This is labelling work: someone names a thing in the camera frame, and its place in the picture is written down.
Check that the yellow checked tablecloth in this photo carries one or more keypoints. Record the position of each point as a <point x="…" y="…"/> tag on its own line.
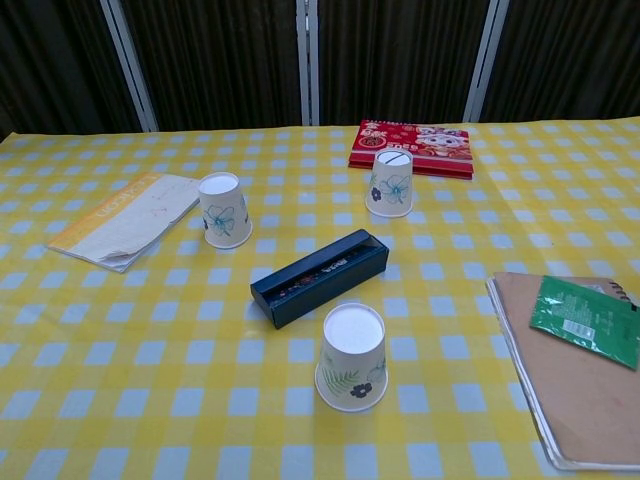
<point x="150" y="375"/>

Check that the dark blue long box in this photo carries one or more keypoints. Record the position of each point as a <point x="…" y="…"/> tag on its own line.
<point x="300" y="301"/>

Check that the white screen frame post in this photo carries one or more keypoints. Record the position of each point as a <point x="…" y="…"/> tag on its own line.
<point x="131" y="70"/>
<point x="307" y="60"/>
<point x="485" y="60"/>

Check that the paper cup with black line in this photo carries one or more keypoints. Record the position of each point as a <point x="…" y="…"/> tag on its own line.
<point x="390" y="190"/>

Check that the brown spiral notebook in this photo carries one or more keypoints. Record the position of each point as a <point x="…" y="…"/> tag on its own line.
<point x="565" y="380"/>

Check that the paper cup with fern print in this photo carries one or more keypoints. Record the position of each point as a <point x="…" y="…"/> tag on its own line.
<point x="350" y="360"/>

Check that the red decorated box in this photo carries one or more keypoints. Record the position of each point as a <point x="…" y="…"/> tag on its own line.
<point x="440" y="145"/>

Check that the green foil packet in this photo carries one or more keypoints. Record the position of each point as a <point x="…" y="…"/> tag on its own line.
<point x="580" y="315"/>

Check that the orange and white notepad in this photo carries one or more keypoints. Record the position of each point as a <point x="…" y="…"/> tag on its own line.
<point x="125" y="220"/>

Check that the paper cup with blue flower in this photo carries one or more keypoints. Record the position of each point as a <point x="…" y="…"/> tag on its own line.
<point x="225" y="220"/>

